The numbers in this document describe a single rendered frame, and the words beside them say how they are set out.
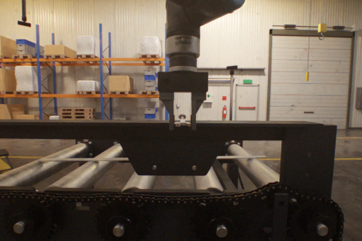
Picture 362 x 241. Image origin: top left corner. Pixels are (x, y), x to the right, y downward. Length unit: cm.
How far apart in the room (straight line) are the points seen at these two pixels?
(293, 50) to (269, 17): 197
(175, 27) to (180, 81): 13
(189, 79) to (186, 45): 8
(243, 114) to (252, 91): 121
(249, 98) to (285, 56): 265
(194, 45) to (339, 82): 1198
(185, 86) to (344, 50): 1236
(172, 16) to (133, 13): 1027
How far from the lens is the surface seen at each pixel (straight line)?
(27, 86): 1051
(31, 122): 70
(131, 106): 993
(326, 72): 1203
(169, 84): 51
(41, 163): 127
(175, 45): 51
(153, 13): 1062
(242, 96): 1004
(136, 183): 81
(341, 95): 1247
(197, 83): 51
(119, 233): 66
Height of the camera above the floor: 122
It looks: 5 degrees down
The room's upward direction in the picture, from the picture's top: straight up
